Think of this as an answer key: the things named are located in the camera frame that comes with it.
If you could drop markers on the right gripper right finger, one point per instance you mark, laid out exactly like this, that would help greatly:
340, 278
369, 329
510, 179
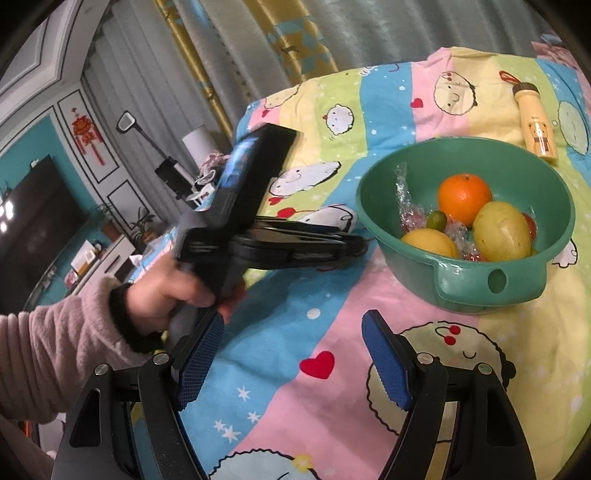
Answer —
441, 388

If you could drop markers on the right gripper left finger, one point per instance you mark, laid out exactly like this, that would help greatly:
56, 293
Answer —
126, 423

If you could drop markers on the yellow lemon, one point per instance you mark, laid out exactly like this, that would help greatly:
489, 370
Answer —
432, 241

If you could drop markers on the plastic-wrapped dark red fruit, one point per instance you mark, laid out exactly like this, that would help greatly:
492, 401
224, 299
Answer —
412, 215

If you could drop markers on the yellow-green pear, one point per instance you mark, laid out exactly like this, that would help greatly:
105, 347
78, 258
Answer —
501, 233

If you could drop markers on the small green lime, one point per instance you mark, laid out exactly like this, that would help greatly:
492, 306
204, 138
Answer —
437, 220

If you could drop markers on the small red tomato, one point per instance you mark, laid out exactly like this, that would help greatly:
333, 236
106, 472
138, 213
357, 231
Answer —
532, 226

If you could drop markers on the large orange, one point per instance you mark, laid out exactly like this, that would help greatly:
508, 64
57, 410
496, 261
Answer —
462, 196

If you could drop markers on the green plastic basin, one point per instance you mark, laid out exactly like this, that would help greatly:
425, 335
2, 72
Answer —
513, 174

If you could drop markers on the left hand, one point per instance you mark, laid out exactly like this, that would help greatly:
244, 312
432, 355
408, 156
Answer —
149, 302

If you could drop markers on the clutter pile beside bed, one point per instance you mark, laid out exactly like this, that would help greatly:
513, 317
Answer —
208, 177

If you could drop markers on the potted plant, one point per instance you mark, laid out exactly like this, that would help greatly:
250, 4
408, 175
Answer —
142, 226

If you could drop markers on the white floor lamp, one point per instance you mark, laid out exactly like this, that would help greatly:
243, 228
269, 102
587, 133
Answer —
199, 144

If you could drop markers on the colourful cartoon bed sheet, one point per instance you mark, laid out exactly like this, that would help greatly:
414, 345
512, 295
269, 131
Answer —
286, 396

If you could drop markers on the grey curtain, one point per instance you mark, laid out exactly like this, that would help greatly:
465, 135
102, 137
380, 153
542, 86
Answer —
156, 70

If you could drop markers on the red chinese knot decoration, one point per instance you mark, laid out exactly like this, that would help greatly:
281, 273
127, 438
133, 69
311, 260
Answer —
86, 135

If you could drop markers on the black television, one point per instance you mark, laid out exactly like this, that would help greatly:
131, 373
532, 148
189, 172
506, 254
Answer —
46, 217

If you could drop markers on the yellow patterned curtain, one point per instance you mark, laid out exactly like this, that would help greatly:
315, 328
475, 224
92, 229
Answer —
240, 51

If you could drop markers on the yellow thermos bottle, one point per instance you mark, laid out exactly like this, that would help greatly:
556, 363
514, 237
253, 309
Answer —
536, 127

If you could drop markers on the pile of folded clothes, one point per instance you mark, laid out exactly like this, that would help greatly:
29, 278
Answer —
551, 47

